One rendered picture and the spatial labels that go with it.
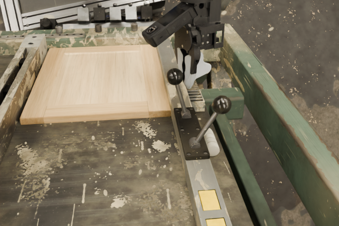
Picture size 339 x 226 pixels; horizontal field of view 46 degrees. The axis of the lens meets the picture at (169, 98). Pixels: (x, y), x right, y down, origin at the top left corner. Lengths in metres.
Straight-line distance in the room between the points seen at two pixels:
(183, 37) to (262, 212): 0.39
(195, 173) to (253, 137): 1.64
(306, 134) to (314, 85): 1.67
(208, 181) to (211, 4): 0.35
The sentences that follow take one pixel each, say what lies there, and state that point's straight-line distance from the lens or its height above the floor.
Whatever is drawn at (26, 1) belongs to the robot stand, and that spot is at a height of 0.21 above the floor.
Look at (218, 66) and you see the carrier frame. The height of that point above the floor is 0.79.
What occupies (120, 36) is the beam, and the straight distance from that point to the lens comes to 1.46.
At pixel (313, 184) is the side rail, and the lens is 0.84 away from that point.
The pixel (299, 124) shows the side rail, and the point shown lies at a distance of 0.95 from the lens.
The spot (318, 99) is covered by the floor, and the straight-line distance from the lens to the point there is 2.57.
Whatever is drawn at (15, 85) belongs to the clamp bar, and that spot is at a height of 1.25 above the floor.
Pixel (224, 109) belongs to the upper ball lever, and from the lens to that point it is 0.79.
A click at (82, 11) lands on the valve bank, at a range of 1.65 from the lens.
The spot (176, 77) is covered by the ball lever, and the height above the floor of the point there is 1.45.
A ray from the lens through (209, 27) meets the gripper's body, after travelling 0.84.
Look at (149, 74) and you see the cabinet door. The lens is 1.22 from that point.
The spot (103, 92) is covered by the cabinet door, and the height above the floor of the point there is 1.18.
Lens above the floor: 2.30
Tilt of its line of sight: 80 degrees down
